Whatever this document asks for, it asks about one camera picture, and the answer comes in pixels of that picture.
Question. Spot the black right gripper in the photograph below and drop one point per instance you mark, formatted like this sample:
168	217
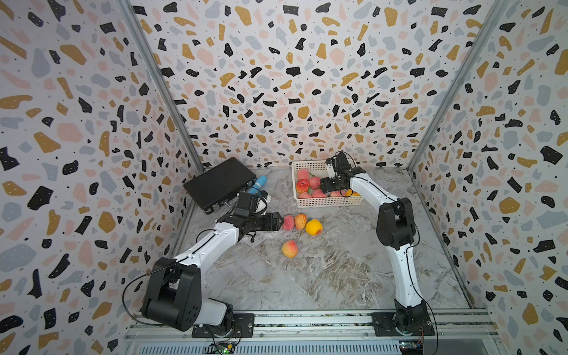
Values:
324	185

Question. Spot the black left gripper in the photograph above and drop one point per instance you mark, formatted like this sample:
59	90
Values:
272	224

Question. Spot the yellow pink peach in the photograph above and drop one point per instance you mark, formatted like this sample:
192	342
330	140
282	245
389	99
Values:
350	193

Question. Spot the dark pink wrinkled peach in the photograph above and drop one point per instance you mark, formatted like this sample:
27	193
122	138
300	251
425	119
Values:
288	223

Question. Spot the large pink peach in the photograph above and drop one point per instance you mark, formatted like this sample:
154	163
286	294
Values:
314	183

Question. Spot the orange wrinkled peach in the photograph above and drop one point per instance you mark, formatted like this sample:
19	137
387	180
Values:
300	221

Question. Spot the orange pink front peach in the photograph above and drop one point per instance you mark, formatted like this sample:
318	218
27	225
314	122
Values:
290	249

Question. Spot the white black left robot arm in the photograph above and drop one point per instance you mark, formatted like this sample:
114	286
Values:
174	291

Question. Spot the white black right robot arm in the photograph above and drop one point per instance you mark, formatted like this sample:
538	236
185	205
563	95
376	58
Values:
396	229

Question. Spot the white perforated plastic basket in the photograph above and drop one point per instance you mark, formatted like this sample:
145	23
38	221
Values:
318	169

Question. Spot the light blue plastic tube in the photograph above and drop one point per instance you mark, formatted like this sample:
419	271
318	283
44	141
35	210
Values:
258	185

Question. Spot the black ribbed metal case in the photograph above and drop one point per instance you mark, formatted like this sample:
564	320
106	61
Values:
220	184

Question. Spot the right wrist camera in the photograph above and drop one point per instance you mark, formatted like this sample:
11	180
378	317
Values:
338	163

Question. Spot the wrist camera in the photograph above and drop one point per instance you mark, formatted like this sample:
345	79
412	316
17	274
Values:
250	204
338	163

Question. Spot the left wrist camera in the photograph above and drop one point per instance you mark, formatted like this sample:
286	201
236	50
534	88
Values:
250	204

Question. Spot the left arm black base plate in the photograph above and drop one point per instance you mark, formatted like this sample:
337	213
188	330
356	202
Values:
239	325

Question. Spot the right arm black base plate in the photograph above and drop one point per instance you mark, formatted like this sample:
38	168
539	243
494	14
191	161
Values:
387	324

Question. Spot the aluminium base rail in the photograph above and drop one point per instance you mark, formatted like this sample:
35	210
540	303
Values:
458	331

